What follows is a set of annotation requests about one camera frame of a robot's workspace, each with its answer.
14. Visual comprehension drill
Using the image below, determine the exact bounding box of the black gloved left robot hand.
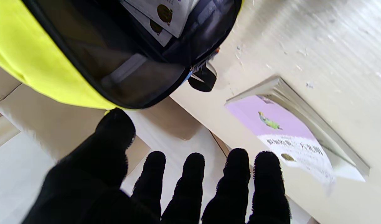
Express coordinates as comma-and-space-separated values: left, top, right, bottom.
21, 108, 291, 224

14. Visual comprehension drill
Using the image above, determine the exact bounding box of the blue and yellow school bag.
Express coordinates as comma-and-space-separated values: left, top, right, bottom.
0, 0, 243, 110

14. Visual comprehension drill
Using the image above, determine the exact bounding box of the blue cover book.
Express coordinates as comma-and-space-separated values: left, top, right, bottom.
125, 0, 201, 38

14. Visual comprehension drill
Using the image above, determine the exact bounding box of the purple cover book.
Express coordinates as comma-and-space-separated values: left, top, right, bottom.
225, 76, 371, 195

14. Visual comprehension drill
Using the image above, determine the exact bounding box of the beige corner sofa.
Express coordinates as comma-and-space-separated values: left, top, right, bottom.
0, 61, 228, 175

